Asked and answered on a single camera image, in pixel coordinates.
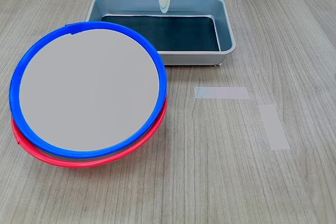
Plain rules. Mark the white plate with red rim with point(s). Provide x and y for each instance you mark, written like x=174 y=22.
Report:
x=78 y=163

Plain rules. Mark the steel tray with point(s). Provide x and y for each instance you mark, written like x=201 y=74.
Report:
x=225 y=32

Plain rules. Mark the black mat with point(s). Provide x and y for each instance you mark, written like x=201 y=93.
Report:
x=162 y=33

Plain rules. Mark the white plate with blue rim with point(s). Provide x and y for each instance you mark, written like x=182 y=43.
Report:
x=89 y=90

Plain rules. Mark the pale tape strip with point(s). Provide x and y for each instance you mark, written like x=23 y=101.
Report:
x=274 y=127
x=223 y=93

